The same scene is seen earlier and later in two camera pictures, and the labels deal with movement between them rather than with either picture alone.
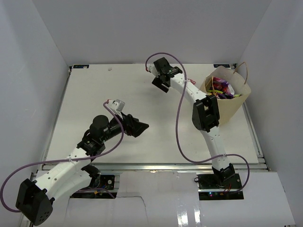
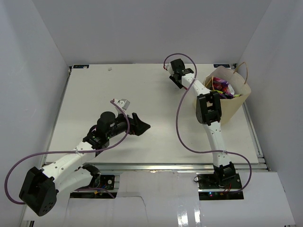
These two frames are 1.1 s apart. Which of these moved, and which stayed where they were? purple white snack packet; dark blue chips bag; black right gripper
Moved: black right gripper
Stayed: dark blue chips bag; purple white snack packet
